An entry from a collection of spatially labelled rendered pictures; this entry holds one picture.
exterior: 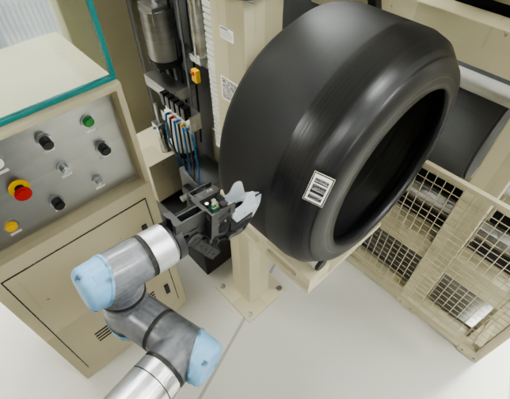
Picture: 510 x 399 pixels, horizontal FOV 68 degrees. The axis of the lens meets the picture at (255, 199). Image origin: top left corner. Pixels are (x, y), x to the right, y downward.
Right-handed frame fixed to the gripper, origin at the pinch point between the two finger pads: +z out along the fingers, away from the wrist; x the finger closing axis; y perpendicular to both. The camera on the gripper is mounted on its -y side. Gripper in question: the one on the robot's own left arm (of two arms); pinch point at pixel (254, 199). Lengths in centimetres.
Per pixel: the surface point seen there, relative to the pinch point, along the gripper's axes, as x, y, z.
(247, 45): 28.1, 16.3, 21.7
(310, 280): -8.7, -35.6, 17.4
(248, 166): 4.7, 4.4, 2.0
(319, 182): -10.3, 9.3, 4.9
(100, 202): 54, -36, -13
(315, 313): 2, -118, 58
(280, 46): 11.3, 23.7, 14.4
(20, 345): 87, -131, -56
